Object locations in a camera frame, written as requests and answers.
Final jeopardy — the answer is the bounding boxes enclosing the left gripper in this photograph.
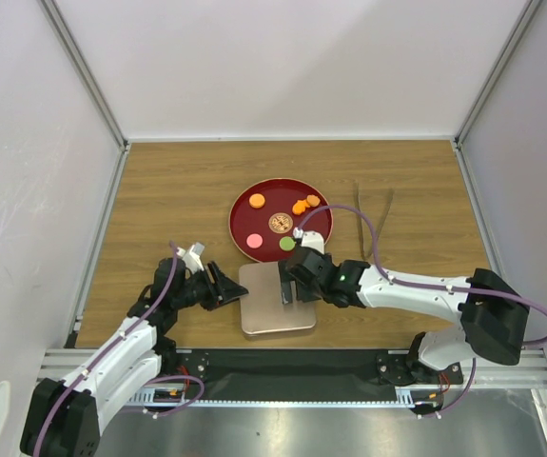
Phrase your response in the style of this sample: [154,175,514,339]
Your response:
[172,261,247,311]

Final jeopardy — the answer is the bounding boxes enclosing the tin lid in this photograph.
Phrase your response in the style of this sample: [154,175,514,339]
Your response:
[239,262,317,333]

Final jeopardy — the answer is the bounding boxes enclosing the metal tongs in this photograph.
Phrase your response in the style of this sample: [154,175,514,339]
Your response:
[353,181,395,262]

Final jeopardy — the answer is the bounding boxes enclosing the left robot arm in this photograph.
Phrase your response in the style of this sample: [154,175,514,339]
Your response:
[20,258,248,456]

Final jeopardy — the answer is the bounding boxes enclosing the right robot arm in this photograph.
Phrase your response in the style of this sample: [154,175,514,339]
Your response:
[279,247,529,383]

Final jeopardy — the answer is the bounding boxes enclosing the green sandwich cookie lower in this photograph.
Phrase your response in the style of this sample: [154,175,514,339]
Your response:
[279,236,296,252]

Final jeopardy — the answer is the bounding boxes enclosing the square cookie tin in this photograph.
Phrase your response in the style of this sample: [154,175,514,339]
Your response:
[243,328,315,341]

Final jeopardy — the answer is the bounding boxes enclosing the pink sandwich cookie lower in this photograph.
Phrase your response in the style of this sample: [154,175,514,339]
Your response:
[245,233,264,249]

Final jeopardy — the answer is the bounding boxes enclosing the red round tray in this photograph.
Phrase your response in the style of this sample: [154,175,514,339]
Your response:
[228,178,333,263]

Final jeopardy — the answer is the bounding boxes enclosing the orange fish cookie lower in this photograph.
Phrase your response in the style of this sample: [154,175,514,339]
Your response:
[292,200,310,216]

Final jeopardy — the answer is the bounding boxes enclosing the orange flower cookie on tray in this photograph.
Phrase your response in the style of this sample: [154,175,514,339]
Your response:
[305,194,321,208]

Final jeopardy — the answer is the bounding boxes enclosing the orange round cookie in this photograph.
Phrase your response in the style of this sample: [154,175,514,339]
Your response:
[248,193,266,209]

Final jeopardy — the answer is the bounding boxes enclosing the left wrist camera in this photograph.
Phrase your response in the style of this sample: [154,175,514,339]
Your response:
[175,242,205,274]

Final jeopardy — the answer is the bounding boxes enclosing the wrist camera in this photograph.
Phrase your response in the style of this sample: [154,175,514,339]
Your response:
[292,228,325,254]
[175,242,205,274]

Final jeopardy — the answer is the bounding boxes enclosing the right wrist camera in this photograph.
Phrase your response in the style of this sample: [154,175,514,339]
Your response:
[292,228,325,254]

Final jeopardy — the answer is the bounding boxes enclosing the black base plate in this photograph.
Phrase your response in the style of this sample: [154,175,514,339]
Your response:
[178,348,463,403]

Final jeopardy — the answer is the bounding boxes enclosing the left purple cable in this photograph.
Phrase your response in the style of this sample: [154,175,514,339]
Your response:
[34,240,206,456]

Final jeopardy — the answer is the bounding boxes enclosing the purple cable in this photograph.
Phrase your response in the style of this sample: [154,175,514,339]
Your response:
[294,204,547,420]
[34,240,206,456]

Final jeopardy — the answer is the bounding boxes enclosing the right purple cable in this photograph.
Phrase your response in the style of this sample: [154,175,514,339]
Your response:
[294,204,547,420]

